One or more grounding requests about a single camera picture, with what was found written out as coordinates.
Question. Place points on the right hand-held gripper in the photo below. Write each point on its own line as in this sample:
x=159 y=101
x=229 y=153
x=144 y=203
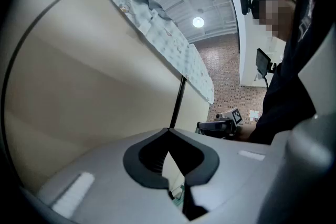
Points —
x=231 y=119

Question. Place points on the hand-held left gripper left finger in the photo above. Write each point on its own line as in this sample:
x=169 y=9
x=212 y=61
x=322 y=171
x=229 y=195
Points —
x=99 y=181

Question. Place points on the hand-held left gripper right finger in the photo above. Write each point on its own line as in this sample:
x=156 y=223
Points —
x=236 y=178

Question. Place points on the person's right forearm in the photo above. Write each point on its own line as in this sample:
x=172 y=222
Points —
x=246 y=133

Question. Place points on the black chest-mounted screen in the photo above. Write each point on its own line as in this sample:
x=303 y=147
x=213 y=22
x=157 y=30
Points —
x=263 y=60

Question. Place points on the person's black shirt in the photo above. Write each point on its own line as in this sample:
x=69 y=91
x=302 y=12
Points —
x=288 y=86

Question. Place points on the cartoon patterned checked cloth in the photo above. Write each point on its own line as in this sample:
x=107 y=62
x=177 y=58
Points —
x=170 y=42

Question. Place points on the round ceiling light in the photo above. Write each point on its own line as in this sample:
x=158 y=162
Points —
x=198 y=22

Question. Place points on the beige cabinet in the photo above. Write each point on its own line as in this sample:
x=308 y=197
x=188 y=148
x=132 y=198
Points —
x=78 y=73

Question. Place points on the person's head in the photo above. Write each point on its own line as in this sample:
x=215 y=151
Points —
x=283 y=23

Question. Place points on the blue-grey cloth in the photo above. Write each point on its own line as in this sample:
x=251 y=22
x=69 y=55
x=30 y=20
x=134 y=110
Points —
x=157 y=9

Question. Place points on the white paper on brick wall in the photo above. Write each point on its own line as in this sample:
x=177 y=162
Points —
x=254 y=114

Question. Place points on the black head-worn camera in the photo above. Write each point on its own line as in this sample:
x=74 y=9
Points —
x=246 y=5

